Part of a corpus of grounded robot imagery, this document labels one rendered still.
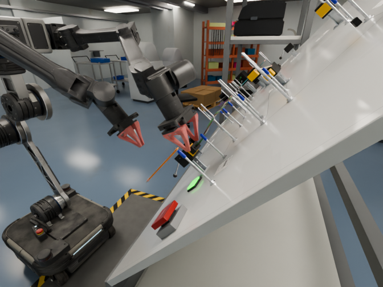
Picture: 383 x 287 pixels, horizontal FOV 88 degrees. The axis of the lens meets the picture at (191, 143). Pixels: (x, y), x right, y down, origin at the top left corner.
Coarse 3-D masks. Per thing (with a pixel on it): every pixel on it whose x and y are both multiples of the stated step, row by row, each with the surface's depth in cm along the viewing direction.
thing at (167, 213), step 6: (174, 204) 40; (162, 210) 43; (168, 210) 39; (174, 210) 41; (162, 216) 37; (168, 216) 38; (156, 222) 39; (162, 222) 38; (168, 222) 39; (156, 228) 39
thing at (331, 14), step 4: (324, 0) 61; (328, 0) 60; (320, 4) 62; (332, 4) 60; (316, 8) 63; (328, 12) 62; (332, 12) 64; (324, 16) 63; (328, 16) 64; (332, 16) 64; (336, 16) 64; (332, 20) 64; (336, 20) 65; (340, 20) 64; (336, 24) 64
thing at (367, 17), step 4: (348, 0) 40; (352, 0) 40; (352, 4) 40; (356, 4) 40; (356, 8) 40; (360, 8) 40; (360, 12) 40; (364, 12) 40; (364, 16) 41; (368, 16) 40; (372, 16) 40
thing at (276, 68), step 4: (272, 64) 60; (276, 64) 61; (280, 64) 65; (268, 68) 59; (272, 68) 59; (276, 68) 60; (280, 68) 61; (264, 72) 61; (276, 72) 59; (276, 76) 62; (280, 76) 60; (280, 80) 63; (284, 80) 60; (288, 80) 59; (284, 84) 61
